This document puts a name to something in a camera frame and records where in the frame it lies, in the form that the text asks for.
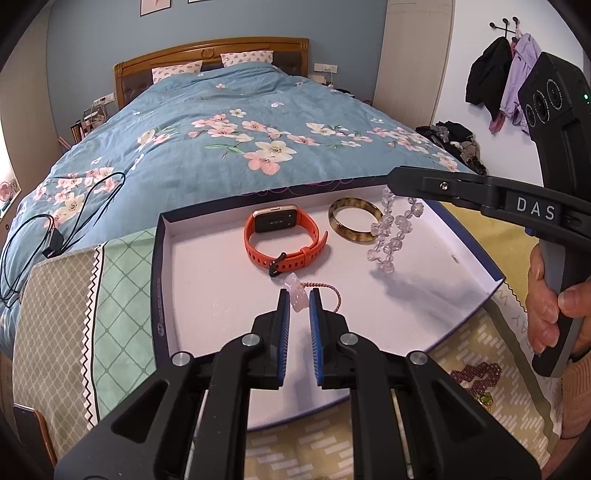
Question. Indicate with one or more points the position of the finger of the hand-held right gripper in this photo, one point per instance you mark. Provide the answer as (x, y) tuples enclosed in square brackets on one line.
[(443, 187)]

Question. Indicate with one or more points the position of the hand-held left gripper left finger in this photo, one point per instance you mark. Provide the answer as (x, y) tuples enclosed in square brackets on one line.
[(284, 332)]

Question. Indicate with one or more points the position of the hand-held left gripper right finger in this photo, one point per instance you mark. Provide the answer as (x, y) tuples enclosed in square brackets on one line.
[(315, 332)]

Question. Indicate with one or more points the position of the shallow white box tray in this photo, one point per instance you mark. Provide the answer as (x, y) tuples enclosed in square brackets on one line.
[(207, 286)]

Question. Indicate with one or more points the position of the person's right forearm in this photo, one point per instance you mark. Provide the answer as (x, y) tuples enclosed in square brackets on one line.
[(577, 397)]

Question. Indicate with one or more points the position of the person's right hand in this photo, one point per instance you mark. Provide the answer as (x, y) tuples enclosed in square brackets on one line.
[(542, 314)]

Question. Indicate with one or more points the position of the pile of clothes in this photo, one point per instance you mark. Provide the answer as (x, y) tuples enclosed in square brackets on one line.
[(455, 143)]

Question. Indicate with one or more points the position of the orange smartwatch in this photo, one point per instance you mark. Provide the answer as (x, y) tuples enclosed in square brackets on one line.
[(304, 256)]

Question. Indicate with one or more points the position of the purple jacket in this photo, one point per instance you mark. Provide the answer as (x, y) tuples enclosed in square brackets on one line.
[(521, 69)]

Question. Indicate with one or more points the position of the black jacket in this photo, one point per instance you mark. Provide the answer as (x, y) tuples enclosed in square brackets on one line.
[(485, 78)]

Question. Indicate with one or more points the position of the tortoiseshell bangle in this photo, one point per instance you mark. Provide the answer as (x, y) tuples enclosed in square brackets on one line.
[(337, 226)]

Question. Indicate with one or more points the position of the beige wardrobe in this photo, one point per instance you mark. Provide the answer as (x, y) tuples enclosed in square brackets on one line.
[(32, 92), (411, 60)]

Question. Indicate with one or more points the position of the yellow patterned cloth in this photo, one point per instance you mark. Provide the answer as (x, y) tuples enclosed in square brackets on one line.
[(489, 332)]

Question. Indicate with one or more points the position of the blue floral blanket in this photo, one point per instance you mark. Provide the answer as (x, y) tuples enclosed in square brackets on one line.
[(194, 157)]

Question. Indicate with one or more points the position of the green and beige patterned cloth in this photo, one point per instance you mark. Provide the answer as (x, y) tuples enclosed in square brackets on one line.
[(60, 323)]

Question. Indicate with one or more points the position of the dotted white pillow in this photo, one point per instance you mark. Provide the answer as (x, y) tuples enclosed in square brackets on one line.
[(247, 58), (175, 71)]

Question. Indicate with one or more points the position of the black charger plug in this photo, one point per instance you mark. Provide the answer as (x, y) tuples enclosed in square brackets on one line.
[(54, 243)]

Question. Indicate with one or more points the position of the clear acrylic organizer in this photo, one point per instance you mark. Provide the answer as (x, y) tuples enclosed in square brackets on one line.
[(94, 117)]

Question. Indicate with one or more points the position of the wooden headboard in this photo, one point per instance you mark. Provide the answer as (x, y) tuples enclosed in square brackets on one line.
[(134, 78)]

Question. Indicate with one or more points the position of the pink round object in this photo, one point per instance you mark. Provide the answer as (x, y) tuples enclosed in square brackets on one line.
[(8, 191)]

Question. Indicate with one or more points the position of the black wall coat rack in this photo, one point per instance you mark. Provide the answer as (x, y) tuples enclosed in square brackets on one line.
[(507, 25)]

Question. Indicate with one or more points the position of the white wall socket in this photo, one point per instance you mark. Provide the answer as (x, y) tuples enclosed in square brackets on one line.
[(103, 99), (325, 68)]

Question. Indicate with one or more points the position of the pink flower wall picture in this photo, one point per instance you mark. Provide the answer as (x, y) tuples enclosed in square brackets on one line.
[(156, 5)]

